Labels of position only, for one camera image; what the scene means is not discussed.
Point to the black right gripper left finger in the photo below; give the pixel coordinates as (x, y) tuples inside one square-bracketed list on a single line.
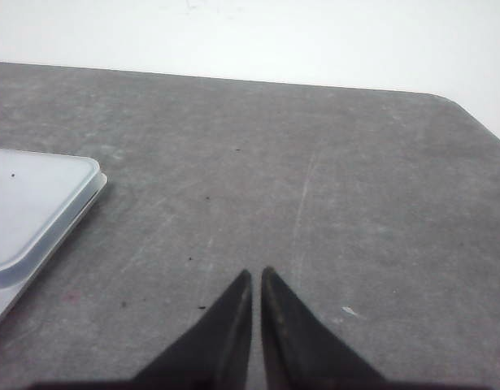
[(216, 349)]

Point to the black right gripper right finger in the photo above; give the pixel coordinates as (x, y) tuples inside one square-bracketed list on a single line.
[(298, 348)]

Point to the silver digital kitchen scale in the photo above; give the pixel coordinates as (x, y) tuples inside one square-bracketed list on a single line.
[(42, 198)]

